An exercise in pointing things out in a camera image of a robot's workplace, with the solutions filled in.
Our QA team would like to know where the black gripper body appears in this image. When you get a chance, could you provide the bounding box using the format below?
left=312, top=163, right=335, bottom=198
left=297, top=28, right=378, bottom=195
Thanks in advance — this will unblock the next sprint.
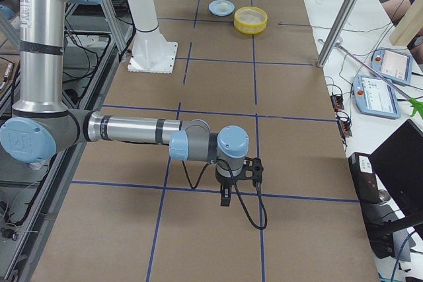
left=216, top=174, right=233, bottom=192

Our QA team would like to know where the white steamed bun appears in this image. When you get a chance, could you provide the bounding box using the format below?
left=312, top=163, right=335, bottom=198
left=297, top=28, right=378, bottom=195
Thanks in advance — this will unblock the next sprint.
left=218, top=2, right=229, bottom=12

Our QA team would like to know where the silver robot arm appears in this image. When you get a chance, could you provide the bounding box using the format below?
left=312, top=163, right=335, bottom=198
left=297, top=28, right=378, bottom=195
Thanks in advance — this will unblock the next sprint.
left=1, top=0, right=249, bottom=206

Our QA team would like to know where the yellow round steamer basket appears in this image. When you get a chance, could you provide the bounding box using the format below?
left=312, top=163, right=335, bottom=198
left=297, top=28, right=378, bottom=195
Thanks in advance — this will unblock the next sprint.
left=233, top=6, right=268, bottom=34

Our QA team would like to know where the black computer box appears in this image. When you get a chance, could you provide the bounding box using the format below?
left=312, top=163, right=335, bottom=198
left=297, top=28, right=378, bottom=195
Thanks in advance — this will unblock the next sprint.
left=348, top=153, right=410, bottom=262

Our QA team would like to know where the near teach pendant tablet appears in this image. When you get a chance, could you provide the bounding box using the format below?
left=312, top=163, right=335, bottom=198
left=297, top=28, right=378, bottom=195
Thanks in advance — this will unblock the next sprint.
left=353, top=75, right=401, bottom=119

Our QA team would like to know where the teach pendant tablet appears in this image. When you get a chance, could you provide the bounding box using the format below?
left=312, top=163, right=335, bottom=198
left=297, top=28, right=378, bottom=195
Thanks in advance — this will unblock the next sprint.
left=353, top=75, right=401, bottom=119
left=371, top=48, right=412, bottom=86

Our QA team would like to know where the black laptop monitor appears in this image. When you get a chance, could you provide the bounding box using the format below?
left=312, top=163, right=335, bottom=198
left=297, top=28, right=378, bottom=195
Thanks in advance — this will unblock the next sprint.
left=370, top=120, right=422, bottom=215

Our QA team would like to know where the light blue plate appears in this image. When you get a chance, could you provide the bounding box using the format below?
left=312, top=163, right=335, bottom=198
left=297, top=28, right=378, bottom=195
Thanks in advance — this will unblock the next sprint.
left=208, top=0, right=235, bottom=17

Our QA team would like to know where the green plastic clamp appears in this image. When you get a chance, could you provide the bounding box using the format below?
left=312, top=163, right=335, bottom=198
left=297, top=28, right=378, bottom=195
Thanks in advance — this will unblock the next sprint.
left=408, top=98, right=423, bottom=118

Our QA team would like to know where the far teach pendant tablet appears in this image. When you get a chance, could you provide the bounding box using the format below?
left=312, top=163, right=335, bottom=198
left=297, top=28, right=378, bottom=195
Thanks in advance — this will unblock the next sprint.
left=371, top=48, right=412, bottom=86

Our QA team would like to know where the wooden beam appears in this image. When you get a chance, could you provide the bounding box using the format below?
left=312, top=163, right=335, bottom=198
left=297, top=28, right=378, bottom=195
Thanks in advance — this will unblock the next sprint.
left=389, top=0, right=422, bottom=46

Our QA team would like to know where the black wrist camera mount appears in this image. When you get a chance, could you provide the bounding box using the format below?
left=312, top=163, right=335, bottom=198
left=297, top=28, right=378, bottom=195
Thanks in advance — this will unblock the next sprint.
left=237, top=157, right=264, bottom=188

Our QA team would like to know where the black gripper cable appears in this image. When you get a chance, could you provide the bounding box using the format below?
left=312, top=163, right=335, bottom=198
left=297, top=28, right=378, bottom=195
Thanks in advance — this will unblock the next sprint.
left=181, top=159, right=268, bottom=230

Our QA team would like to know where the black cable connector box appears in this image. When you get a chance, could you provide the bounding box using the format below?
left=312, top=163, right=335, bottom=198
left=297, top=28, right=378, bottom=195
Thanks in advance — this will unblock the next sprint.
left=330, top=94, right=344, bottom=112

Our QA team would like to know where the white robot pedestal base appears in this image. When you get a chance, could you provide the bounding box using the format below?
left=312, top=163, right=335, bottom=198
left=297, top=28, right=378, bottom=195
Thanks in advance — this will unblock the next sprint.
left=128, top=0, right=178, bottom=74

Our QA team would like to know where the aluminium frame post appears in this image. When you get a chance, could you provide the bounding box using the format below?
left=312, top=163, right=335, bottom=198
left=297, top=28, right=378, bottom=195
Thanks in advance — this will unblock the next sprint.
left=317, top=0, right=357, bottom=68

